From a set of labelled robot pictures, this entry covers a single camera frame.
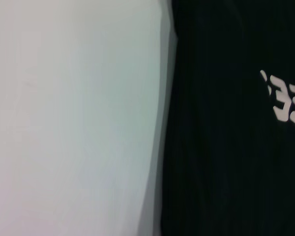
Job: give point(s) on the black shirt with FREE print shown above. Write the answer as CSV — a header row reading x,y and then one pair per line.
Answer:
x,y
223,147

